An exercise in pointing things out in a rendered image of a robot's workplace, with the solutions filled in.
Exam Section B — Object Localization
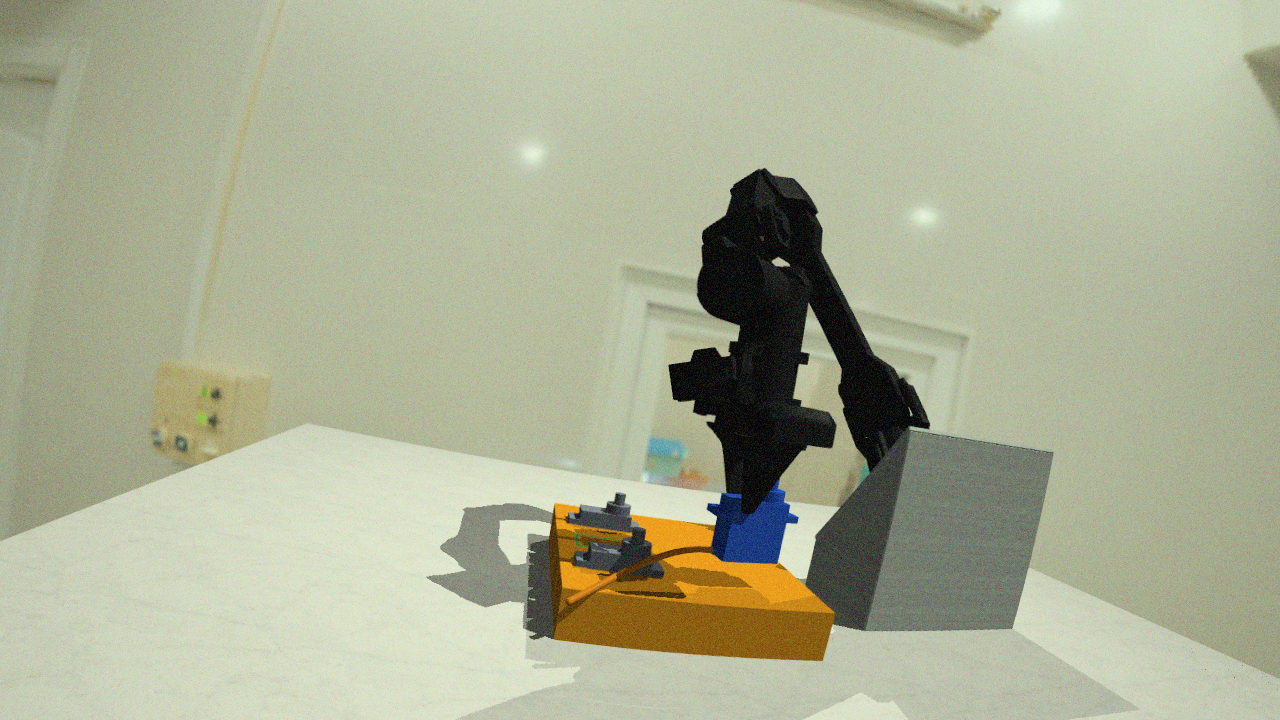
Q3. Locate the orange flat deck plate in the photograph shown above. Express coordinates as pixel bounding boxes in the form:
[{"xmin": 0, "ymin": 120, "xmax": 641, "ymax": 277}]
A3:
[{"xmin": 549, "ymin": 492, "xmax": 835, "ymax": 661}]

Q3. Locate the blue micro servo with brown cable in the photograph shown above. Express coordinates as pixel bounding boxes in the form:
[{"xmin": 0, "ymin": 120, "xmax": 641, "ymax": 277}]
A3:
[{"xmin": 564, "ymin": 479, "xmax": 799, "ymax": 605}]

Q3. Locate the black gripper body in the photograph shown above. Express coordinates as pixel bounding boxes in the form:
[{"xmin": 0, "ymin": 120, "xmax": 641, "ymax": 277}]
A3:
[{"xmin": 692, "ymin": 331, "xmax": 837, "ymax": 448}]

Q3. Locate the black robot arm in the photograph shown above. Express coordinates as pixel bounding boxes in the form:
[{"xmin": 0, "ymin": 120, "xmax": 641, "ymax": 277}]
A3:
[{"xmin": 668, "ymin": 168, "xmax": 931, "ymax": 471}]

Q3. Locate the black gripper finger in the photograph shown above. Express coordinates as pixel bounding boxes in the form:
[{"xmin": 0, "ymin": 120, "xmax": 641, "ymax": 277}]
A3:
[
  {"xmin": 733, "ymin": 432, "xmax": 806, "ymax": 514},
  {"xmin": 707, "ymin": 421, "xmax": 751, "ymax": 495}
]

